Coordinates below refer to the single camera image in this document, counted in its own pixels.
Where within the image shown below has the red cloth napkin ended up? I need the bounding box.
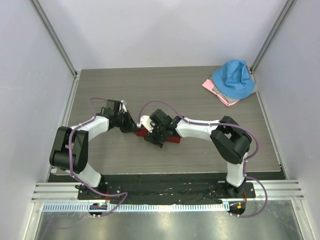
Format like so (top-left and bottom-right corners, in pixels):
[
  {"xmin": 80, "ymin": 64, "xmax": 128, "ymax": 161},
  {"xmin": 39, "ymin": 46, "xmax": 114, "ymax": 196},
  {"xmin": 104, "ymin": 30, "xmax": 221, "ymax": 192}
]
[{"xmin": 135, "ymin": 128, "xmax": 181, "ymax": 146}]

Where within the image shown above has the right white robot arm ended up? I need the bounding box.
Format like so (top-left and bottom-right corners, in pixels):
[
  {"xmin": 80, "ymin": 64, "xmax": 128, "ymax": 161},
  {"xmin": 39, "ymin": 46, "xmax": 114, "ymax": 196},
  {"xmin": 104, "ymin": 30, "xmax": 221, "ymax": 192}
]
[{"xmin": 139, "ymin": 109, "xmax": 252, "ymax": 198}]

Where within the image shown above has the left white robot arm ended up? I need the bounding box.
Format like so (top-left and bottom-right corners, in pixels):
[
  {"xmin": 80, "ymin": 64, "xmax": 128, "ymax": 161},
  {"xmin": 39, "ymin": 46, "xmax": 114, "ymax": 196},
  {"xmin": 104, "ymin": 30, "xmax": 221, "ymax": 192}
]
[{"xmin": 49, "ymin": 99, "xmax": 138, "ymax": 200}]

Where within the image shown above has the pink folded cloth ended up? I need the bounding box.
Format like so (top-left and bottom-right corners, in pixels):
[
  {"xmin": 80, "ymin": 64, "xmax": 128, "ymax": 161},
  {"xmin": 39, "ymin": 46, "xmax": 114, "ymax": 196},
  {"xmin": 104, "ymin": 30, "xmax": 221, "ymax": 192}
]
[{"xmin": 202, "ymin": 79, "xmax": 239, "ymax": 107}]

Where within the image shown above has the grey folded cloth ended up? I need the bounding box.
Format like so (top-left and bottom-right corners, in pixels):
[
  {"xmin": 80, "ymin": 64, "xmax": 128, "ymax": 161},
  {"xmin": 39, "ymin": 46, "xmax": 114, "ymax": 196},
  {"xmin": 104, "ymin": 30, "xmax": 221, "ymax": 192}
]
[{"xmin": 210, "ymin": 79, "xmax": 240, "ymax": 107}]

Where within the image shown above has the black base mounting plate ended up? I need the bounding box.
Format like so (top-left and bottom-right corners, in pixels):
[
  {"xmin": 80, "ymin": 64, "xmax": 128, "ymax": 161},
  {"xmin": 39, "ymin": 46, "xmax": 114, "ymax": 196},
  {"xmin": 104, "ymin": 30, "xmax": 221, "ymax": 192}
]
[{"xmin": 48, "ymin": 172, "xmax": 257, "ymax": 205}]

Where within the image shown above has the blue bucket hat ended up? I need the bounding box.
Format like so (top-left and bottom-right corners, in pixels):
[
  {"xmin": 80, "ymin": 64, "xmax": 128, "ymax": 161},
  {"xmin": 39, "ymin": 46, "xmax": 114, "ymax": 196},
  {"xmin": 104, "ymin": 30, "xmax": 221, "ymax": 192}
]
[{"xmin": 211, "ymin": 59, "xmax": 256, "ymax": 100}]

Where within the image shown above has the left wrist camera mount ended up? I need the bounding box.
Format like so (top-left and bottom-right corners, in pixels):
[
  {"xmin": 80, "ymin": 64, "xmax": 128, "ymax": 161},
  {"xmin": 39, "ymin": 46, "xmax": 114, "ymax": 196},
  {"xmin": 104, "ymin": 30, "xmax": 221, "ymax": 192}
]
[{"xmin": 120, "ymin": 100, "xmax": 127, "ymax": 113}]

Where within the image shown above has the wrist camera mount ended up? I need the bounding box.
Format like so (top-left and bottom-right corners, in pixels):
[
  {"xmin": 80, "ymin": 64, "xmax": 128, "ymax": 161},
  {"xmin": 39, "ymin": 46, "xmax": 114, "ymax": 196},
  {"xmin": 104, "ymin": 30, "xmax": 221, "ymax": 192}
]
[
  {"xmin": 137, "ymin": 115, "xmax": 155, "ymax": 133},
  {"xmin": 120, "ymin": 100, "xmax": 127, "ymax": 113}
]

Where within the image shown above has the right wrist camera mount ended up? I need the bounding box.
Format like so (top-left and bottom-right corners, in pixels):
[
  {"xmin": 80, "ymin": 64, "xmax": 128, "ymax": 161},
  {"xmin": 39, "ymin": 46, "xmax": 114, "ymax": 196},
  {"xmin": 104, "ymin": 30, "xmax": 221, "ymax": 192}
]
[{"xmin": 137, "ymin": 115, "xmax": 155, "ymax": 133}]

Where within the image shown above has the white slotted cable duct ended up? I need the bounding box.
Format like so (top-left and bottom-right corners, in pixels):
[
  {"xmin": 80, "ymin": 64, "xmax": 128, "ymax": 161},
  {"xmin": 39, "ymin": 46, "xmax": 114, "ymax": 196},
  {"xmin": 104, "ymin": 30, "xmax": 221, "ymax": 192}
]
[{"xmin": 42, "ymin": 201, "xmax": 230, "ymax": 213}]

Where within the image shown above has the aluminium front rail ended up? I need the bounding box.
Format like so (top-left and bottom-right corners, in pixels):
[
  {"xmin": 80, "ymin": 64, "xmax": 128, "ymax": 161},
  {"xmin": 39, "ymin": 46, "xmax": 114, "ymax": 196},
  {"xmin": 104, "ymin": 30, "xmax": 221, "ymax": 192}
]
[{"xmin": 31, "ymin": 180, "xmax": 305, "ymax": 203}]

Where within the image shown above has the left aluminium frame post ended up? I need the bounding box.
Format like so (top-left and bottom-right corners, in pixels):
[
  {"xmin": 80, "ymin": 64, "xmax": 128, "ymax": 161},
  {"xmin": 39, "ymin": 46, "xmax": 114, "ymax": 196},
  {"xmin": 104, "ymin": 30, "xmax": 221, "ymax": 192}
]
[{"xmin": 29, "ymin": 0, "xmax": 81, "ymax": 78}]

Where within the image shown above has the aluminium frame post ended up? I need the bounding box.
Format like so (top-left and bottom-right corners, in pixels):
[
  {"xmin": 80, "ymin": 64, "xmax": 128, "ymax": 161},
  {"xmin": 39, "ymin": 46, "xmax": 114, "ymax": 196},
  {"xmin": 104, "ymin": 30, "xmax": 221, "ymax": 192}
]
[
  {"xmin": 29, "ymin": 0, "xmax": 81, "ymax": 78},
  {"xmin": 249, "ymin": 0, "xmax": 297, "ymax": 73}
]

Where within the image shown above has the right aluminium frame post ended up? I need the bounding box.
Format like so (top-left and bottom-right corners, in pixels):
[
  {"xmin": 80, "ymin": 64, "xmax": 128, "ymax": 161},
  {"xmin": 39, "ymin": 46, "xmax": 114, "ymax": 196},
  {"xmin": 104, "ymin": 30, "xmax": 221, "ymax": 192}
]
[{"xmin": 249, "ymin": 0, "xmax": 297, "ymax": 73}]

